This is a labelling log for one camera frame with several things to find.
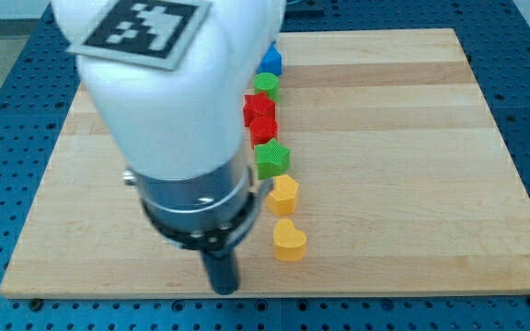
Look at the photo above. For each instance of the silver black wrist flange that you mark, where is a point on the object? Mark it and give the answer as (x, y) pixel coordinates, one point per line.
(212, 212)

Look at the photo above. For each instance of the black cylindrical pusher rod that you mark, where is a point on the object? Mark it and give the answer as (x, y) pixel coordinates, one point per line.
(222, 271)

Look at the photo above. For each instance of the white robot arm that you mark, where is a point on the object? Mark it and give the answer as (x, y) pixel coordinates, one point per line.
(168, 78)

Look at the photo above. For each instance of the yellow heart block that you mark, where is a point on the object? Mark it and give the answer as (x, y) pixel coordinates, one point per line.
(289, 243)

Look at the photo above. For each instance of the yellow pentagon block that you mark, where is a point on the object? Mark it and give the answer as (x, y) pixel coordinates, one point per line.
(282, 200)

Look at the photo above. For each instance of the green star block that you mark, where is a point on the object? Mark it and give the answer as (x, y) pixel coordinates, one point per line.
(272, 159)

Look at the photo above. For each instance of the red cylinder block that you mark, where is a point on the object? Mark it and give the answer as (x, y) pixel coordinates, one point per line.
(262, 129)

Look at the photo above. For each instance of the red star block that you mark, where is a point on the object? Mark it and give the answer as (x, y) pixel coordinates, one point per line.
(258, 105)

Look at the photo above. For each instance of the green cylinder block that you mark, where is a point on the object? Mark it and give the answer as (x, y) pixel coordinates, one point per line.
(268, 83)

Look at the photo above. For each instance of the blue block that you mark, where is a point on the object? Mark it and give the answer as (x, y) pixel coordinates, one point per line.
(271, 62)

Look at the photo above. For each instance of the black white fiducial marker tag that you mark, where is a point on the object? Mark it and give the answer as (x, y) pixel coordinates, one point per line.
(151, 33)

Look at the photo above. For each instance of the light wooden board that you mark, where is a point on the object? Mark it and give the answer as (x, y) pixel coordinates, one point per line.
(406, 188)

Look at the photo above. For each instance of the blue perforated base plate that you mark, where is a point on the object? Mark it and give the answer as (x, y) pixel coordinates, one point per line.
(34, 101)

